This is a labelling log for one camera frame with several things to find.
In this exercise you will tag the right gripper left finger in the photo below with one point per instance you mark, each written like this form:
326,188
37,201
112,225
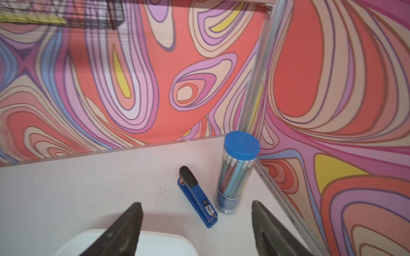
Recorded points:
121,238

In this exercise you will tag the blue lidded pen tube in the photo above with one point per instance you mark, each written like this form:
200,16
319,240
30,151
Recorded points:
240,152

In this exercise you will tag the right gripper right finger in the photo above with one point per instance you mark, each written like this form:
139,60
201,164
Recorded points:
271,236

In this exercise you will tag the yellow sticky note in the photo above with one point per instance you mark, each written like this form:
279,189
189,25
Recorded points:
17,17

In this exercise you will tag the aluminium frame rail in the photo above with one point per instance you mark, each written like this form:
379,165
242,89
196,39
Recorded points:
254,96

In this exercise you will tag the back black wire basket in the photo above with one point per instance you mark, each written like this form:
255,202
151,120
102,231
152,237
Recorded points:
85,14

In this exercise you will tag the white plastic storage tray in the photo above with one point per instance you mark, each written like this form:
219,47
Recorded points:
149,244

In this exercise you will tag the blue stapler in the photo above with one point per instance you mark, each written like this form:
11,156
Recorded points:
196,196

